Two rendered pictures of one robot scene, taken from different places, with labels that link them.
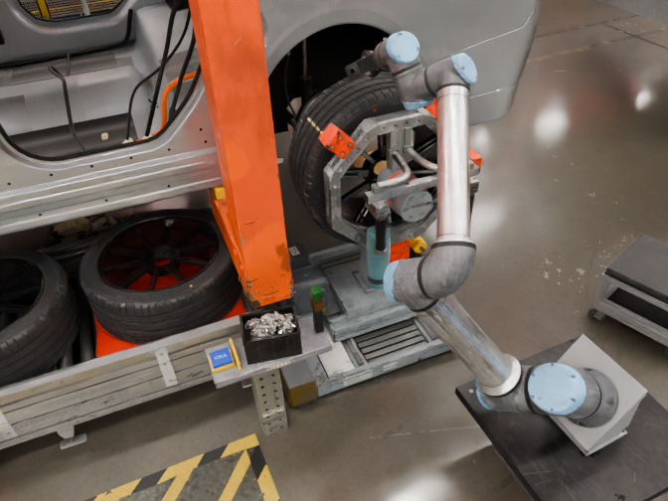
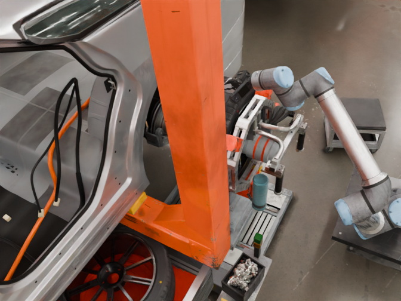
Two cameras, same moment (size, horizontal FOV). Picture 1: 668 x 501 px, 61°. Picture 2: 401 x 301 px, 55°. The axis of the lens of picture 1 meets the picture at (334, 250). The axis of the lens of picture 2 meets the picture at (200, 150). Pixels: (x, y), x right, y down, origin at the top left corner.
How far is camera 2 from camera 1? 1.23 m
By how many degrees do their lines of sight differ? 27
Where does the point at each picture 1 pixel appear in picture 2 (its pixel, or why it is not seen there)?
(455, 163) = (356, 135)
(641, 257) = not seen: hidden behind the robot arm
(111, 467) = not seen: outside the picture
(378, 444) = (301, 290)
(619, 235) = not seen: hidden behind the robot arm
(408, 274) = (361, 208)
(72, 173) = (49, 269)
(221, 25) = (210, 124)
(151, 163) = (95, 222)
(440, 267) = (382, 196)
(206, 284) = (168, 274)
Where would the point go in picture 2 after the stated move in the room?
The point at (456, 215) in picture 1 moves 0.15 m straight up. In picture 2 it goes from (373, 163) to (382, 139)
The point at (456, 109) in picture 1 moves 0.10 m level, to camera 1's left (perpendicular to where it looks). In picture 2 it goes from (339, 103) to (324, 114)
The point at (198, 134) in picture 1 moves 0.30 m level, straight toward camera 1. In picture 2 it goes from (114, 182) to (162, 209)
